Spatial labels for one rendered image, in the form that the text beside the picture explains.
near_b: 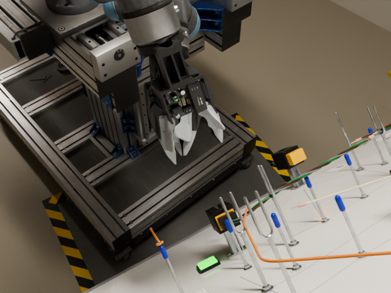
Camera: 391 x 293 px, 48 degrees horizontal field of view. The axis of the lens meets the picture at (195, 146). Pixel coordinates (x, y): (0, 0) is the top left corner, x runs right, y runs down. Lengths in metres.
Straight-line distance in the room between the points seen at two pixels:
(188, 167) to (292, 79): 1.07
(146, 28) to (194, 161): 1.44
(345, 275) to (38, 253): 1.73
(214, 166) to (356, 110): 1.05
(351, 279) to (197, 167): 1.50
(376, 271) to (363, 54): 2.62
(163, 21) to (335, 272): 0.40
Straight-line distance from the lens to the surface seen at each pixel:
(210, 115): 0.71
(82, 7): 1.25
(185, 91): 0.66
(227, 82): 2.73
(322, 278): 0.60
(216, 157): 2.05
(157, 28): 0.63
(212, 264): 0.81
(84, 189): 2.00
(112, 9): 1.06
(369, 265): 0.59
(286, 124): 2.53
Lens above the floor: 1.85
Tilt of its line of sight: 51 degrees down
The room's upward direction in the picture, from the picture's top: straight up
